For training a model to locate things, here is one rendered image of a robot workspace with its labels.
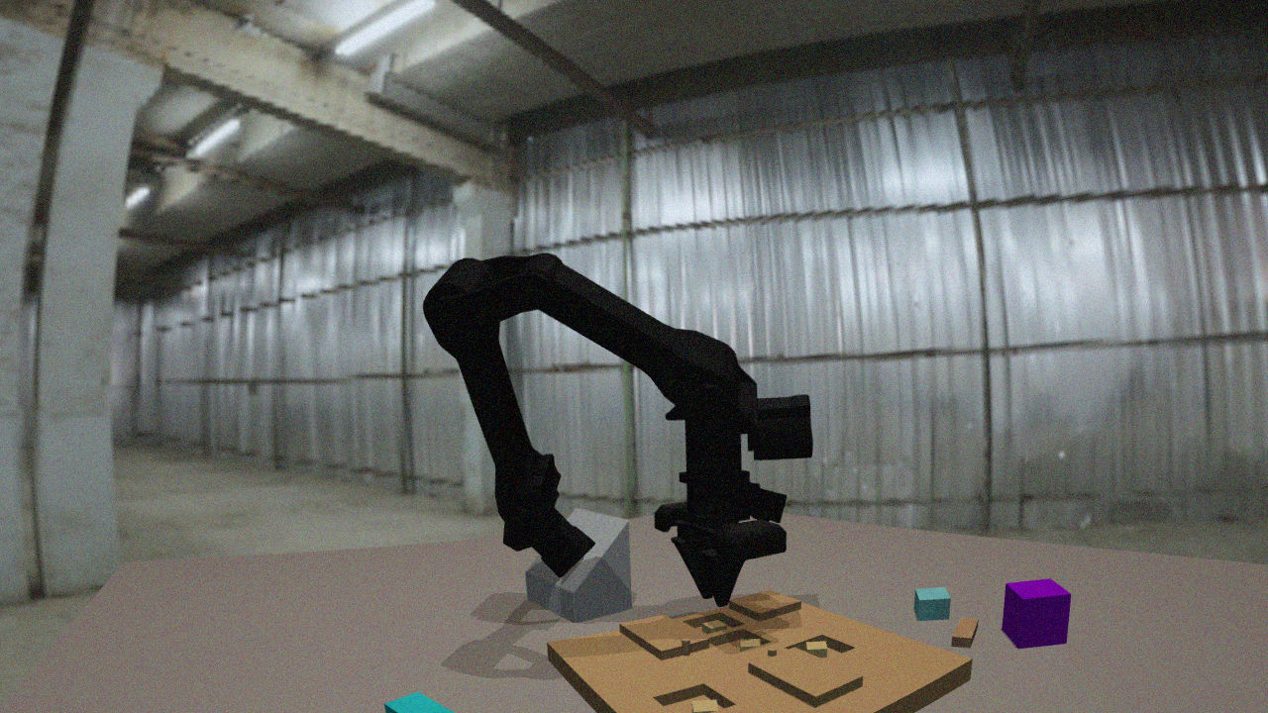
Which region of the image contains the purple cube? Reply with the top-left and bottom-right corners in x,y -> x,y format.
1002,579 -> 1071,650

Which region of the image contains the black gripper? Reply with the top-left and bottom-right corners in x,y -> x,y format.
654,461 -> 787,606

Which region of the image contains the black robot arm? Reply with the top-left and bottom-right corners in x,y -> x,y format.
424,252 -> 813,579

